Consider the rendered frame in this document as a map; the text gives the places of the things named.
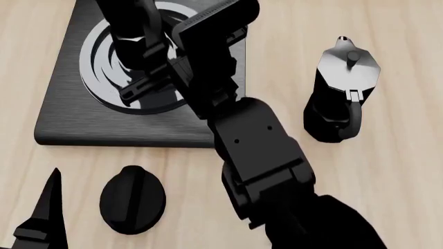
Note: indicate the round swirl burner disc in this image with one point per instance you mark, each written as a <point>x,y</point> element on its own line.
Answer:
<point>95,64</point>

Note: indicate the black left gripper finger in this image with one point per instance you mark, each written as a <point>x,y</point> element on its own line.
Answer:
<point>50,212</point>

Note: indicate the silver-lidded black moka pot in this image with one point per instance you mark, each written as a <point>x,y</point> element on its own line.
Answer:
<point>337,77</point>

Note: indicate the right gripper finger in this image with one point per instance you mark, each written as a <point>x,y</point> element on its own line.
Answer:
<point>149,86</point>
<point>157,51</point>

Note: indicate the black round stove knob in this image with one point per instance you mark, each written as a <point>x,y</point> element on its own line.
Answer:
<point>133,199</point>

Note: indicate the all-black moka pot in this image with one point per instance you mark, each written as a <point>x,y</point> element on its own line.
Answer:
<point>129,23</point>

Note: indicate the black square stove plate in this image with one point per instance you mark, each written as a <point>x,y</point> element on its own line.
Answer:
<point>65,122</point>

